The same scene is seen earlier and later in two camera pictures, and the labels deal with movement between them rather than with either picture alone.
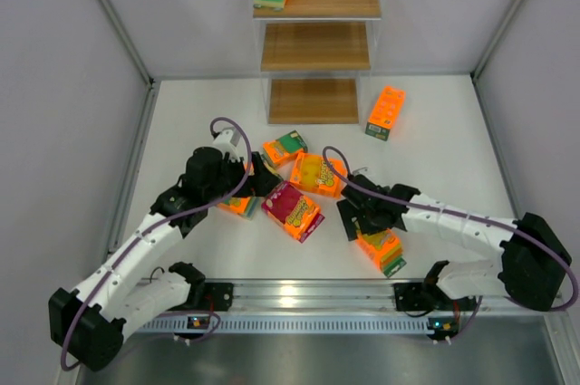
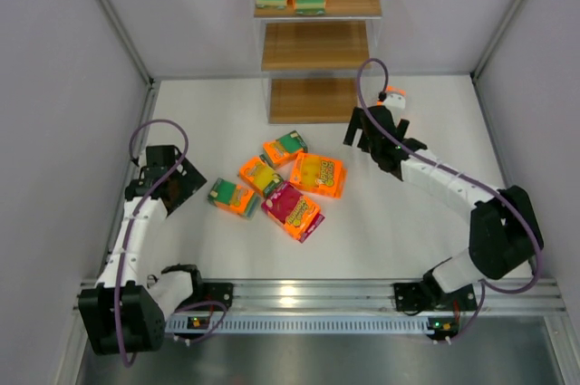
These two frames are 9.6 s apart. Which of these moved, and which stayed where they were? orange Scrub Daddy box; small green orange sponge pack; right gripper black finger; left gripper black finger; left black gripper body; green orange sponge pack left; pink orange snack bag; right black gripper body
Moved: right gripper black finger; left gripper black finger; left black gripper body; right black gripper body
Stayed: pink orange snack bag; orange Scrub Daddy box; green orange sponge pack left; small green orange sponge pack
